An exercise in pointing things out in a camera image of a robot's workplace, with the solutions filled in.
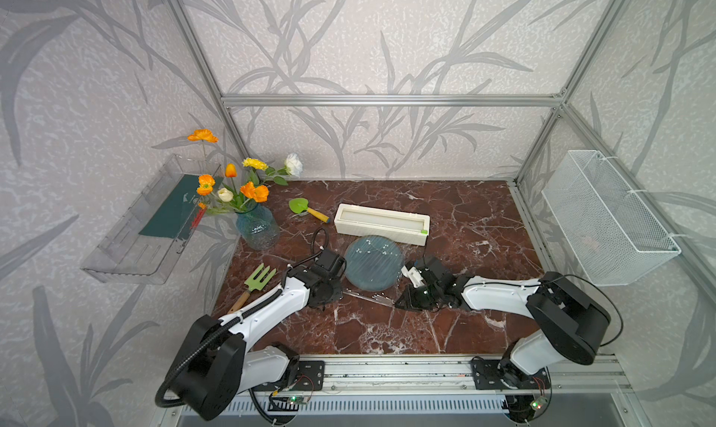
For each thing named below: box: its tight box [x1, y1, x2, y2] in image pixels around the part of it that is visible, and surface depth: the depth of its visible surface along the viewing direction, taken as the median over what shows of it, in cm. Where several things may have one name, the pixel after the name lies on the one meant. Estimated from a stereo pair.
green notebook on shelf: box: [137, 174, 201, 240], surface depth 71 cm
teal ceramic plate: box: [344, 234, 405, 292], surface depth 92 cm
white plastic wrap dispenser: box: [333, 203, 431, 247], surface depth 101 cm
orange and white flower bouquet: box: [188, 128, 304, 216], surface depth 79 cm
